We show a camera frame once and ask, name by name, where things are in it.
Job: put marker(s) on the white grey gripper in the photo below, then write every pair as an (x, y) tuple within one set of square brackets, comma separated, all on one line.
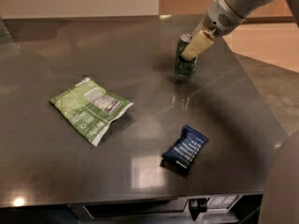
[(220, 18)]

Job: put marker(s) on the green soda can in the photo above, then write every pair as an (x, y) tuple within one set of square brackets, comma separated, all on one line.
[(184, 68)]

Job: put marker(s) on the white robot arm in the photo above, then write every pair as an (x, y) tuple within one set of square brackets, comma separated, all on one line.
[(280, 203)]

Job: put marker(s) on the blue snack bag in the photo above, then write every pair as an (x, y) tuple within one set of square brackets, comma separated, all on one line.
[(186, 148)]

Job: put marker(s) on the green jalapeno chip bag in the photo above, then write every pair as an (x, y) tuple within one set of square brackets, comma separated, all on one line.
[(90, 109)]

